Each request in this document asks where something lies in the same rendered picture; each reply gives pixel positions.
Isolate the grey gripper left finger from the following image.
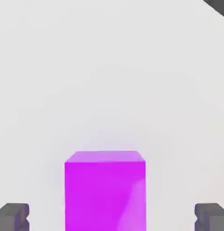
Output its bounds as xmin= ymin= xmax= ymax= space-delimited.
xmin=0 ymin=203 xmax=30 ymax=231

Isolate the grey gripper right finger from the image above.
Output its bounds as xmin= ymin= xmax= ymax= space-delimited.
xmin=194 ymin=203 xmax=224 ymax=231

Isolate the small magenta cube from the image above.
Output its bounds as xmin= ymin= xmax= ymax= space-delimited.
xmin=64 ymin=150 xmax=147 ymax=231

